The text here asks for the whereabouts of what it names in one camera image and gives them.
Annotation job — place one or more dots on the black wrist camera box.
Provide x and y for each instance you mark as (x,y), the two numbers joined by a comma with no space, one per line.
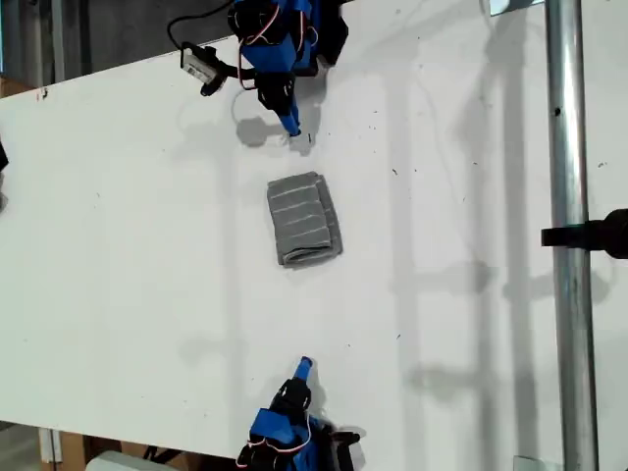
(346,436)
(197,63)

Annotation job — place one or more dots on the grey white-striped towel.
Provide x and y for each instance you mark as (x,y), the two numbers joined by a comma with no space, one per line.
(301,221)

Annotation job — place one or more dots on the steel post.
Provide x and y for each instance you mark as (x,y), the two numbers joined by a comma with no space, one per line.
(571,319)

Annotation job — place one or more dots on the black object at table edge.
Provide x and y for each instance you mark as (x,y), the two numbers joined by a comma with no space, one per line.
(3,157)

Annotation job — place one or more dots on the black clamp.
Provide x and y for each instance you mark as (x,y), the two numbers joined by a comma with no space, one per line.
(589,235)

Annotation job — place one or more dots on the white table leg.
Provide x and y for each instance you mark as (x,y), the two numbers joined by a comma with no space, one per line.
(49,444)

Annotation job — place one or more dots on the brown cardboard box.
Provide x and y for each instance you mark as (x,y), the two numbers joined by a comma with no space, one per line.
(12,87)

